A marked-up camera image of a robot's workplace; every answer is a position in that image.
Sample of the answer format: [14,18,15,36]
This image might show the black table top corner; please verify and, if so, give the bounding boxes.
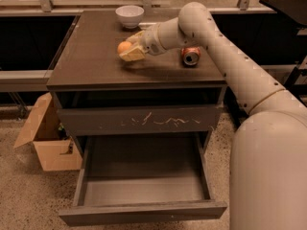
[259,0,307,27]

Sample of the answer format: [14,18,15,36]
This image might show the open grey middle drawer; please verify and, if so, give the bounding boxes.
[59,132,227,226]

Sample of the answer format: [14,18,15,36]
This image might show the black metal stand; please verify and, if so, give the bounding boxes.
[284,56,307,104]

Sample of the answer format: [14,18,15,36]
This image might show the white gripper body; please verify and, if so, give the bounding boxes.
[140,23,166,56]

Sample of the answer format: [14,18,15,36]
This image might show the dark grey drawer cabinet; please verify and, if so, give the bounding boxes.
[47,11,226,150]

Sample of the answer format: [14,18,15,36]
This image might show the orange fruit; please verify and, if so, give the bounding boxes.
[117,41,131,54]

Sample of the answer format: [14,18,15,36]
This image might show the open cardboard box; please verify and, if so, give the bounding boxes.
[13,93,83,172]

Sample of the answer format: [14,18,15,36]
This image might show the orange soda can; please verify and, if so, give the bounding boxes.
[181,47,201,67]

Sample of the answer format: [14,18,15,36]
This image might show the white ceramic bowl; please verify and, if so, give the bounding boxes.
[115,5,144,29]

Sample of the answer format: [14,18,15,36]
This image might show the scratched grey top drawer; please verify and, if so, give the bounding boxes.
[58,105,223,136]

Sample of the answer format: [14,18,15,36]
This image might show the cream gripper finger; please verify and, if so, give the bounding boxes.
[119,45,145,61]
[127,31,144,44]

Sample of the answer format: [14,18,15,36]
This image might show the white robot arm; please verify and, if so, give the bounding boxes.
[119,2,307,230]

